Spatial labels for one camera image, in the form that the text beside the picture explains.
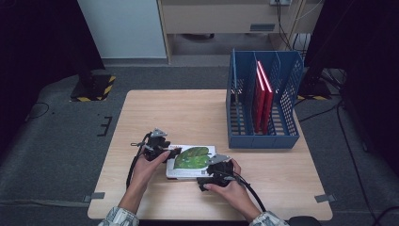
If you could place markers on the beige wooden desk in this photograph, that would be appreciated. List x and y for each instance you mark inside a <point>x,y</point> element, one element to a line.
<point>213,19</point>

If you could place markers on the person's left hand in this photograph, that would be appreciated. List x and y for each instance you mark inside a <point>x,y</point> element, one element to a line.
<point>144,172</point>

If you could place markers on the red illustrated book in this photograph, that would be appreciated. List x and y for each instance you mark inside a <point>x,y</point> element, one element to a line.
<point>258,106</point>
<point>268,106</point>

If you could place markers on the grey label plate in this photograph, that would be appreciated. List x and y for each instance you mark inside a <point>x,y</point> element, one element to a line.
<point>262,27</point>

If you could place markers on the grey tape piece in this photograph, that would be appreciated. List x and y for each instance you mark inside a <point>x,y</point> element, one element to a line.
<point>95,196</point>
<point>324,198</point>

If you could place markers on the white power strip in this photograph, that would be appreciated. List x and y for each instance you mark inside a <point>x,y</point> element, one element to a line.
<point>280,2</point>

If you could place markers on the white book with green leaf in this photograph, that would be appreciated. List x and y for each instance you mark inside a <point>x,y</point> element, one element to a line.
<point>191,160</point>

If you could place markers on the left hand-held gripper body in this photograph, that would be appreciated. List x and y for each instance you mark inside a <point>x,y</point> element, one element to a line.
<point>155,147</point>

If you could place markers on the blue plastic file rack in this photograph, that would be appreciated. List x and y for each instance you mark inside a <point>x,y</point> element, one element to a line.
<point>263,141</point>

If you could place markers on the white cabinet panel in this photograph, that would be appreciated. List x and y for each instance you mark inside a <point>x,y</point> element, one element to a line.
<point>125,28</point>

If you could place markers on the person's right hand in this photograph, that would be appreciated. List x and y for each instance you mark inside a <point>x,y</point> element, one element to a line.
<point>236,193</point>

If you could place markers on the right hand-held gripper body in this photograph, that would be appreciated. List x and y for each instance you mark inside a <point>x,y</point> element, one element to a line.
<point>221,172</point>

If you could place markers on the blue picture book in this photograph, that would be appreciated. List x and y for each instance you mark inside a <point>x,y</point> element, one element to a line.
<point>234,75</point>

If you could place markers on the dark curtain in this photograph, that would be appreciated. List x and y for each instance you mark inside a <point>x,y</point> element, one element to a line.
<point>37,47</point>
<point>360,37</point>

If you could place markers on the black striped stand base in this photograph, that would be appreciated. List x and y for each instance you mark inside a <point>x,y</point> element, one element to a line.
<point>94,88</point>
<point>313,84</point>

